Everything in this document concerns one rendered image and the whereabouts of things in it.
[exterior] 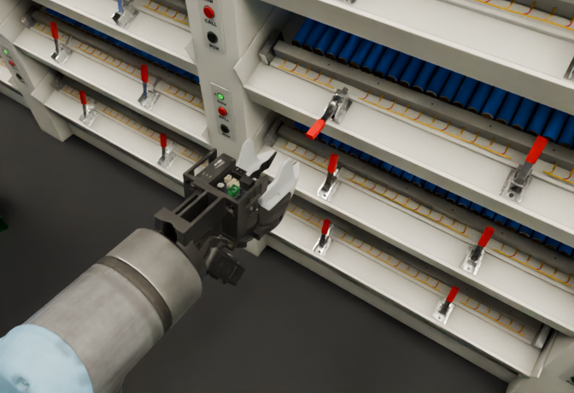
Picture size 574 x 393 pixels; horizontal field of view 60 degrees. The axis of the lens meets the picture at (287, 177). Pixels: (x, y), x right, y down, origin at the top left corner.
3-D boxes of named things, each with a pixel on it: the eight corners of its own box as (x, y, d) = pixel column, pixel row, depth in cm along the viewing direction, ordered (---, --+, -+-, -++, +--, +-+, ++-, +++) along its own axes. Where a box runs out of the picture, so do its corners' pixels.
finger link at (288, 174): (320, 145, 58) (269, 184, 53) (314, 181, 62) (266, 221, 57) (300, 133, 59) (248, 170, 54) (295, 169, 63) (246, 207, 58)
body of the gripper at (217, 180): (274, 173, 51) (198, 246, 44) (269, 226, 57) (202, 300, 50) (216, 143, 54) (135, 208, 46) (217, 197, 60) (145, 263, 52)
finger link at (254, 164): (279, 123, 60) (242, 167, 54) (276, 160, 65) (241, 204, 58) (256, 115, 61) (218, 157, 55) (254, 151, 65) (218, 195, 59)
